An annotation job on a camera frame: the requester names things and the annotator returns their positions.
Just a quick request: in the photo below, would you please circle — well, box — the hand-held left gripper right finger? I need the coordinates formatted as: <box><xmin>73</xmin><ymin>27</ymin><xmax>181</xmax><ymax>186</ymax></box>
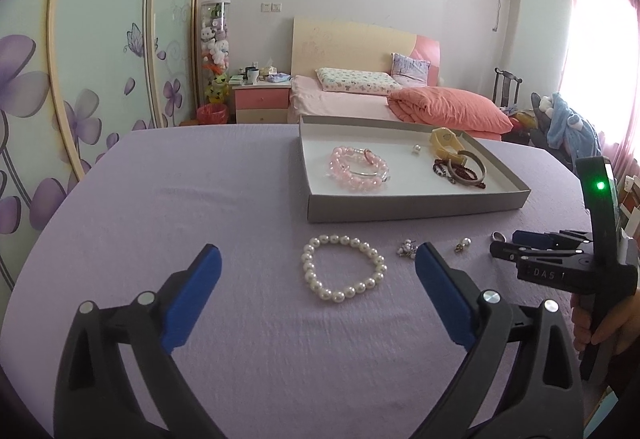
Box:
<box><xmin>415</xmin><ymin>241</ymin><xmax>586</xmax><ymax>439</ymax></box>

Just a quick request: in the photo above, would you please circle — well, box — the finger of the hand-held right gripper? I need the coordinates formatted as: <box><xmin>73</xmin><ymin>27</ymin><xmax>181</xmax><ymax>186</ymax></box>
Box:
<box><xmin>490</xmin><ymin>240</ymin><xmax>586</xmax><ymax>266</ymax></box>
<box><xmin>512</xmin><ymin>230</ymin><xmax>593</xmax><ymax>251</ymax></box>

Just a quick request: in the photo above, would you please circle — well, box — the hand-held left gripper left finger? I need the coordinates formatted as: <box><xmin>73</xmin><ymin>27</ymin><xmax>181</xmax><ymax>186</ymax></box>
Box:
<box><xmin>52</xmin><ymin>244</ymin><xmax>223</xmax><ymax>439</ymax></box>

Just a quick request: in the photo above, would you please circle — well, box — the dark red bead bracelet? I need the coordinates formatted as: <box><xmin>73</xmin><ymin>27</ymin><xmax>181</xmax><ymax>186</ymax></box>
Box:
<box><xmin>432</xmin><ymin>159</ymin><xmax>488</xmax><ymax>190</ymax></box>

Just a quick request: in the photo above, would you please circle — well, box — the grey cardboard tray box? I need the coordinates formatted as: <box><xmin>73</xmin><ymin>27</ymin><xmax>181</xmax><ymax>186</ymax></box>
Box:
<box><xmin>299</xmin><ymin>115</ymin><xmax>532</xmax><ymax>224</ymax></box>

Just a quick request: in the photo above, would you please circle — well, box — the wide grey cuff bangle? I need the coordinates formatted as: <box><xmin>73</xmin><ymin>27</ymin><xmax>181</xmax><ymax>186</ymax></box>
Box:
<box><xmin>447</xmin><ymin>150</ymin><xmax>488</xmax><ymax>184</ymax></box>

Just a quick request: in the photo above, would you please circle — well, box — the white pearl bracelet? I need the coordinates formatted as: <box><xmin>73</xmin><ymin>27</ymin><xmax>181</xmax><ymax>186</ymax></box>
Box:
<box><xmin>301</xmin><ymin>234</ymin><xmax>387</xmax><ymax>304</ymax></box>

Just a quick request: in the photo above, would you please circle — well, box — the yellow bangle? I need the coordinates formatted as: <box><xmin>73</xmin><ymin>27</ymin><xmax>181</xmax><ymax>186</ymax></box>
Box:
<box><xmin>431</xmin><ymin>128</ymin><xmax>466</xmax><ymax>160</ymax></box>

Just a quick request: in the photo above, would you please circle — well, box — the thin silver bangle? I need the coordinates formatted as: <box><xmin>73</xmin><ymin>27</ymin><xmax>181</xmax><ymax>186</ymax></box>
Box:
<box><xmin>350</xmin><ymin>148</ymin><xmax>391</xmax><ymax>182</ymax></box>

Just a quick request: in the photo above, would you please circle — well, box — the pink bead bracelet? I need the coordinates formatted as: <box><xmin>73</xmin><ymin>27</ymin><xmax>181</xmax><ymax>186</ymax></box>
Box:
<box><xmin>329</xmin><ymin>145</ymin><xmax>390</xmax><ymax>192</ymax></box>

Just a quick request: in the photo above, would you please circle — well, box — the person's right hand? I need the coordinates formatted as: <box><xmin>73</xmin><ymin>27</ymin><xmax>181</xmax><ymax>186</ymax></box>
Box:
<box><xmin>571</xmin><ymin>291</ymin><xmax>640</xmax><ymax>362</ymax></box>

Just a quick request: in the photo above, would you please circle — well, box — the purple tablecloth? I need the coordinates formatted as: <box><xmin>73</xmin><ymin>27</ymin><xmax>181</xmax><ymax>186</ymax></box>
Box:
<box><xmin>0</xmin><ymin>124</ymin><xmax>601</xmax><ymax>439</ymax></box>

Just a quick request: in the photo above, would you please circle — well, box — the blue plush garment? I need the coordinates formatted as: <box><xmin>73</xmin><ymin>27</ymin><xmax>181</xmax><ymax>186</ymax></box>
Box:
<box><xmin>545</xmin><ymin>93</ymin><xmax>603</xmax><ymax>157</ymax></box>

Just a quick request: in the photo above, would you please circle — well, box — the orange quilt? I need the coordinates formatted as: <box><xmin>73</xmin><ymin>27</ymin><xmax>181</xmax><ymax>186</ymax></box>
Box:
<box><xmin>387</xmin><ymin>86</ymin><xmax>514</xmax><ymax>134</ymax></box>

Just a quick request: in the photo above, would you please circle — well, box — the dark wooden chair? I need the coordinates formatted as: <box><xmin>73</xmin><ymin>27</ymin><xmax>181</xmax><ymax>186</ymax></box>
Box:
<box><xmin>492</xmin><ymin>67</ymin><xmax>523</xmax><ymax>107</ymax></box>

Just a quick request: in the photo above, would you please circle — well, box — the red waste bin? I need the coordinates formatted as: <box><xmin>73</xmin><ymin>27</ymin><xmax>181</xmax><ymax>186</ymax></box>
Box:
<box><xmin>196</xmin><ymin>105</ymin><xmax>227</xmax><ymax>124</ymax></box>

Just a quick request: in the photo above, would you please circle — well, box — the pink curtain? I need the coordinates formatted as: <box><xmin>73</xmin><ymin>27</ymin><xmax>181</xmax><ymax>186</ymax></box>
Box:
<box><xmin>560</xmin><ymin>0</ymin><xmax>640</xmax><ymax>174</ymax></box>

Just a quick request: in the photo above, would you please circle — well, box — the purple patterned pillow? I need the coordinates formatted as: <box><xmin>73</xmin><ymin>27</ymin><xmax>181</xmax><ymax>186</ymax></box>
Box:
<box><xmin>391</xmin><ymin>53</ymin><xmax>432</xmax><ymax>84</ymax></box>

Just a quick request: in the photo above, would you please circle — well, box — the pink and white nightstand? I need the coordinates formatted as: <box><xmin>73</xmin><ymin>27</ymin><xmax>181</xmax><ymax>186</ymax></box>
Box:
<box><xmin>232</xmin><ymin>81</ymin><xmax>292</xmax><ymax>124</ymax></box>

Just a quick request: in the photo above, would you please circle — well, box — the bed with pink sheet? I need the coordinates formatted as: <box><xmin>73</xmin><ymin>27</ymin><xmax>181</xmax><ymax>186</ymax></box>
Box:
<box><xmin>289</xmin><ymin>75</ymin><xmax>506</xmax><ymax>142</ymax></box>

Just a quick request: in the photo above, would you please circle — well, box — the floral white pillow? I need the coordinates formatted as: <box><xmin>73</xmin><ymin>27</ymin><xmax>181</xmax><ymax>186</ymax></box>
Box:
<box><xmin>315</xmin><ymin>68</ymin><xmax>396</xmax><ymax>97</ymax></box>

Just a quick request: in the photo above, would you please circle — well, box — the clear tube of plush toys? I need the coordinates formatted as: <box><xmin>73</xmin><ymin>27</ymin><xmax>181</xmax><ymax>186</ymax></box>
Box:
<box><xmin>200</xmin><ymin>0</ymin><xmax>232</xmax><ymax>110</ymax></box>

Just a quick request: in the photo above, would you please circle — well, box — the flower print wardrobe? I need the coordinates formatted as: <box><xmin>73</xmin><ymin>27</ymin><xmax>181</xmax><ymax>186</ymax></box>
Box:
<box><xmin>0</xmin><ymin>0</ymin><xmax>206</xmax><ymax>295</ymax></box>

